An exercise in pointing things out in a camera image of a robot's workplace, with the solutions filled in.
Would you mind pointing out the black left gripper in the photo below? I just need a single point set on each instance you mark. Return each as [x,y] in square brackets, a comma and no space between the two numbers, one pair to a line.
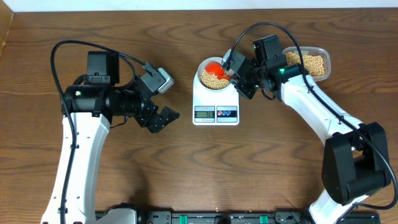
[144,118]

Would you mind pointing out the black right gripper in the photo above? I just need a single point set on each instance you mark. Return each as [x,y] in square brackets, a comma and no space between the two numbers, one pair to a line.
[240,86]

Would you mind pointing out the red plastic measuring scoop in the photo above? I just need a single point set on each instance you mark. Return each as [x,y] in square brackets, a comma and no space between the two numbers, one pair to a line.
[216,69]

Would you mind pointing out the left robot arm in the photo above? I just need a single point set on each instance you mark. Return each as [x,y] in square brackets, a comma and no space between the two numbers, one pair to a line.
[90,104]

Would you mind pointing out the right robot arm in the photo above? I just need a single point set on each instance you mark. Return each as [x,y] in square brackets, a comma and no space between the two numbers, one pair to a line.
[355,159]

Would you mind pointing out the soybeans in bowl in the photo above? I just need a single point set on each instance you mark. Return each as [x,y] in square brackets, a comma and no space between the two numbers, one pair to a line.
[213,81]

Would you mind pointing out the grey round bowl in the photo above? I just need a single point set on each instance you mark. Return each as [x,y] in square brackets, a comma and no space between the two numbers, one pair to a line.
[202,66]

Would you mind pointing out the white digital kitchen scale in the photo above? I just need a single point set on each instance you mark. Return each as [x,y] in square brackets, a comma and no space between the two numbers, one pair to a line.
[214,107]

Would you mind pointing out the pile of soybeans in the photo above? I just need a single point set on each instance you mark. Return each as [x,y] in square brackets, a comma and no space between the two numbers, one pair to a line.
[313,64]

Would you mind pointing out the clear plastic container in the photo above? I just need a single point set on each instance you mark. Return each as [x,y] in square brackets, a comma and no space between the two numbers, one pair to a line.
[314,51]

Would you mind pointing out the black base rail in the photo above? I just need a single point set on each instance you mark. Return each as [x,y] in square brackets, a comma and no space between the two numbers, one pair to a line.
[164,216]

